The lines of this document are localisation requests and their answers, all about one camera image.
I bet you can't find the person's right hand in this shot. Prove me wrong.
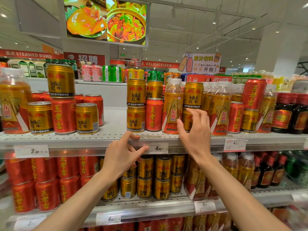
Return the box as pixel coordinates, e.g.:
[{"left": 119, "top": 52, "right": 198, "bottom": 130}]
[{"left": 177, "top": 109, "right": 213, "bottom": 164}]

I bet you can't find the person's left hand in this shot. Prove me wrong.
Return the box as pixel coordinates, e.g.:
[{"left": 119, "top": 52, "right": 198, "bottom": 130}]
[{"left": 101, "top": 131, "right": 150, "bottom": 184}]

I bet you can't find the gold energy drink can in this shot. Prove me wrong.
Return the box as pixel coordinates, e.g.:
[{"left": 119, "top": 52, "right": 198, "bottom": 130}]
[
  {"left": 146, "top": 80, "right": 164, "bottom": 99},
  {"left": 27, "top": 101, "right": 54, "bottom": 135},
  {"left": 127, "top": 79, "right": 146, "bottom": 107},
  {"left": 47, "top": 64, "right": 76, "bottom": 98},
  {"left": 183, "top": 82, "right": 204, "bottom": 109},
  {"left": 182, "top": 108, "right": 193, "bottom": 133},
  {"left": 240, "top": 109, "right": 259, "bottom": 133},
  {"left": 127, "top": 106, "right": 146, "bottom": 133},
  {"left": 76, "top": 103, "right": 99, "bottom": 135}
]

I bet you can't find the person's left forearm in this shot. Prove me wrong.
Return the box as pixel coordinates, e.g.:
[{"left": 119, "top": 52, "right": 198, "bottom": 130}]
[{"left": 34, "top": 167, "right": 115, "bottom": 231}]

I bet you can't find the person's right forearm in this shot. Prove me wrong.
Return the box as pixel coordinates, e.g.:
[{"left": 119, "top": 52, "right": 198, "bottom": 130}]
[{"left": 192, "top": 154, "right": 292, "bottom": 231}]

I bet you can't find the white price tag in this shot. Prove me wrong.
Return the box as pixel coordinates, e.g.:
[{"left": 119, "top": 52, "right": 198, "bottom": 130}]
[
  {"left": 292, "top": 193, "right": 308, "bottom": 203},
  {"left": 13, "top": 215, "right": 47, "bottom": 231},
  {"left": 14, "top": 144, "right": 50, "bottom": 159},
  {"left": 223, "top": 139, "right": 247, "bottom": 152},
  {"left": 194, "top": 200, "right": 216, "bottom": 214},
  {"left": 143, "top": 142, "right": 169, "bottom": 154},
  {"left": 96, "top": 212, "right": 122, "bottom": 226}
]

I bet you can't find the yellow energy drink bottle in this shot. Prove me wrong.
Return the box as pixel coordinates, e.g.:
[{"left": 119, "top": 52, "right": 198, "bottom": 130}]
[
  {"left": 210, "top": 81, "right": 232, "bottom": 136},
  {"left": 0, "top": 67, "right": 32, "bottom": 135},
  {"left": 230, "top": 84, "right": 245, "bottom": 103},
  {"left": 202, "top": 82, "right": 215, "bottom": 113},
  {"left": 162, "top": 78, "right": 184, "bottom": 135},
  {"left": 256, "top": 84, "right": 277, "bottom": 133}
]

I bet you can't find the stack of gold drink cans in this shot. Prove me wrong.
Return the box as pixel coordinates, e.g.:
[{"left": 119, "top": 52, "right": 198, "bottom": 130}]
[{"left": 100, "top": 154, "right": 185, "bottom": 202}]

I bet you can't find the white perforated metal shelf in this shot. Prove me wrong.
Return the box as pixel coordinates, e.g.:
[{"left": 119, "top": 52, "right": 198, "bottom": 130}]
[
  {"left": 5, "top": 177, "right": 308, "bottom": 228},
  {"left": 0, "top": 107, "right": 308, "bottom": 159}
]

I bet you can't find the red soda carton box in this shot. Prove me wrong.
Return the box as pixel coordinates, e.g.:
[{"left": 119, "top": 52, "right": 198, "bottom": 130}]
[{"left": 181, "top": 74, "right": 233, "bottom": 83}]

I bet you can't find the row of yellow drink bottles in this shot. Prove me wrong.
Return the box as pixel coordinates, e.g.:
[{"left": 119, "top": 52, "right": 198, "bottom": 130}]
[{"left": 184, "top": 152, "right": 255, "bottom": 199}]

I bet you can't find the row of mixed colour cans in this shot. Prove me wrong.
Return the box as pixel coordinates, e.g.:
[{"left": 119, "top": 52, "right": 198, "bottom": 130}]
[{"left": 121, "top": 68, "right": 181, "bottom": 85}]

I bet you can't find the white juice cartoon sign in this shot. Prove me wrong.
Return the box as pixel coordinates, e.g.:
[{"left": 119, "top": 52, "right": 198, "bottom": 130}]
[{"left": 178, "top": 52, "right": 222, "bottom": 75}]

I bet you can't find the red deli banner sign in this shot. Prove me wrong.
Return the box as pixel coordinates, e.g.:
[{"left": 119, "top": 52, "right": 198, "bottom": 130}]
[{"left": 110, "top": 59, "right": 180, "bottom": 69}]

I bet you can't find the white background shelf unit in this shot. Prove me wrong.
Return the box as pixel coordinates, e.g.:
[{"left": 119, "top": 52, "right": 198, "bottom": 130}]
[{"left": 27, "top": 77, "right": 128, "bottom": 108}]

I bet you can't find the row of red gold cans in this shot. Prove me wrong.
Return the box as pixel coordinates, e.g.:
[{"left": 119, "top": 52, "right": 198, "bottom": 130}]
[{"left": 78, "top": 212, "right": 232, "bottom": 231}]

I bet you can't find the tall red herbal tea can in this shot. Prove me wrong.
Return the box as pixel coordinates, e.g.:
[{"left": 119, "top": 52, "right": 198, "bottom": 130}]
[{"left": 241, "top": 78, "right": 267, "bottom": 110}]

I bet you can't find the green drink can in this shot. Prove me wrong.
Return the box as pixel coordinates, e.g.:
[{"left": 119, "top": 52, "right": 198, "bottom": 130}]
[
  {"left": 102, "top": 65, "right": 113, "bottom": 82},
  {"left": 112, "top": 66, "right": 122, "bottom": 83}
]

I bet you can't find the pink drink can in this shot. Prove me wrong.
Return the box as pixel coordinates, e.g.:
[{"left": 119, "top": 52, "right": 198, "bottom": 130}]
[
  {"left": 81, "top": 64, "right": 93, "bottom": 82},
  {"left": 92, "top": 64, "right": 103, "bottom": 82}
]

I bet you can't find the row of dark labelled bottles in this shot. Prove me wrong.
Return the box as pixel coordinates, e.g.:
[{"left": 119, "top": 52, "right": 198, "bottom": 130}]
[{"left": 250, "top": 151, "right": 286, "bottom": 189}]

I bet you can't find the row of pale drink bottles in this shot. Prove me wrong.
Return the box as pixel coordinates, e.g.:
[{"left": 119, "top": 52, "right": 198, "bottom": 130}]
[{"left": 231, "top": 71, "right": 308, "bottom": 94}]

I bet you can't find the stack of red tea cans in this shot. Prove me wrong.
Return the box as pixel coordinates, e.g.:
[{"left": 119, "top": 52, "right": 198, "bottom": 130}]
[{"left": 4, "top": 151, "right": 100, "bottom": 213}]

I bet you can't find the dark bottle with red label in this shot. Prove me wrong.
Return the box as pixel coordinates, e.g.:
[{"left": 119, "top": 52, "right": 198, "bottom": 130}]
[
  {"left": 289, "top": 93, "right": 308, "bottom": 135},
  {"left": 271, "top": 92, "right": 293, "bottom": 134}
]

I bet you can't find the red poster sign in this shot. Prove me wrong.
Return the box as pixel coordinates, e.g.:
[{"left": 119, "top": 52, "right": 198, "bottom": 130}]
[{"left": 64, "top": 52, "right": 106, "bottom": 67}]

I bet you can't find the row of dark green bottles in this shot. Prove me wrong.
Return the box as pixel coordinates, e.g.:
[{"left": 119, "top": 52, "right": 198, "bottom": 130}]
[{"left": 44, "top": 59, "right": 78, "bottom": 80}]

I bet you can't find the hanging food display screen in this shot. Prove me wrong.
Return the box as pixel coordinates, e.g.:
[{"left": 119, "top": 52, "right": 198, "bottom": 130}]
[{"left": 63, "top": 0, "right": 148, "bottom": 46}]

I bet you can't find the row of drink cartons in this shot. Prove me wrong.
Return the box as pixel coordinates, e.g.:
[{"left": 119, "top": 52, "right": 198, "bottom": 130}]
[{"left": 7, "top": 59, "right": 47, "bottom": 78}]

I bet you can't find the red bakery banner sign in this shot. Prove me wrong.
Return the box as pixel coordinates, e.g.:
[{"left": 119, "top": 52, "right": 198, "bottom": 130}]
[{"left": 0, "top": 49, "right": 64, "bottom": 60}]

